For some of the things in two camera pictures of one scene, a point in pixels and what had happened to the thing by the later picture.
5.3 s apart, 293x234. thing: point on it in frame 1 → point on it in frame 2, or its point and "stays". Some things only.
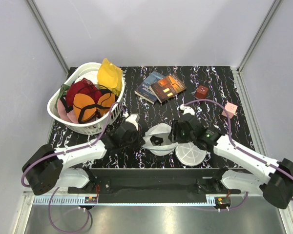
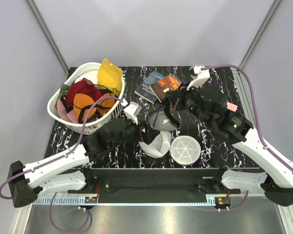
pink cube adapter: [231, 109] stays
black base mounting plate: [155, 182] stays
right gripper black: [174, 135] → [177, 96]
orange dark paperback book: [168, 87] stays
